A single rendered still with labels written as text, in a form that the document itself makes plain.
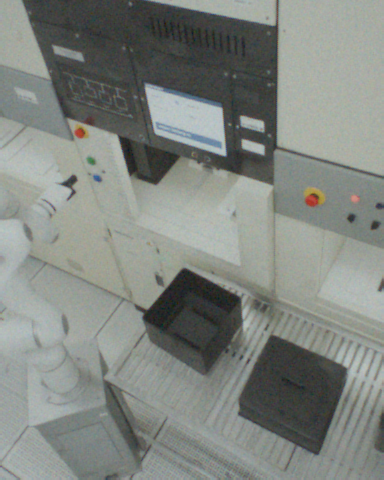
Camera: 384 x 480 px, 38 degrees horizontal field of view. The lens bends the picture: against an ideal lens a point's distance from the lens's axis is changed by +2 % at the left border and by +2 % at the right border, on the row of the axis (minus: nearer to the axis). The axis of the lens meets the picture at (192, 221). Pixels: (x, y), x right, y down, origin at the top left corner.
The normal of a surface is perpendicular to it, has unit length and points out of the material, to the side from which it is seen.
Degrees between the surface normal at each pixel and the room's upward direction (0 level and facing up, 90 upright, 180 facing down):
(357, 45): 90
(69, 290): 0
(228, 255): 0
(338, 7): 90
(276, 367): 0
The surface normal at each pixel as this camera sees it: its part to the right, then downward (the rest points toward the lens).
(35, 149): -0.11, -0.65
